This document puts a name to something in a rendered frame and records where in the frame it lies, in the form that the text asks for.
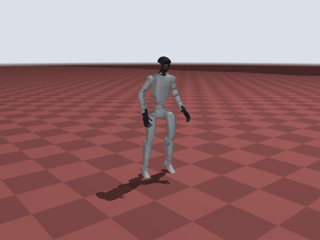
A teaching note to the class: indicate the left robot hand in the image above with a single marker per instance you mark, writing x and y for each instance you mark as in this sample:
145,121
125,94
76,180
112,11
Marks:
186,114

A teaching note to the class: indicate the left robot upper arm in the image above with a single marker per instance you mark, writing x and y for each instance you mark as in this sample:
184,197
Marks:
173,86

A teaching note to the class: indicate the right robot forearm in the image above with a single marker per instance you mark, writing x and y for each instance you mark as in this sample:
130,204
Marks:
142,102

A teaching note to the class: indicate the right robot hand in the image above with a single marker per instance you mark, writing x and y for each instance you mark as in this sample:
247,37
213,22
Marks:
146,119

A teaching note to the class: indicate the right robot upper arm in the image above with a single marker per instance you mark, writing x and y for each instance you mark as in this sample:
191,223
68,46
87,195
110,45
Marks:
149,80

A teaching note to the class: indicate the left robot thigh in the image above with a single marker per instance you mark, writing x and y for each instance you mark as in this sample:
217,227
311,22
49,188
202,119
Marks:
170,127

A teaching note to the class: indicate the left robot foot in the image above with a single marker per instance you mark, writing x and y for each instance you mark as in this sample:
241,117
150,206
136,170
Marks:
169,167

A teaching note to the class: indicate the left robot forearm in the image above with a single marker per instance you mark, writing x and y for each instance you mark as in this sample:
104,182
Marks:
178,101

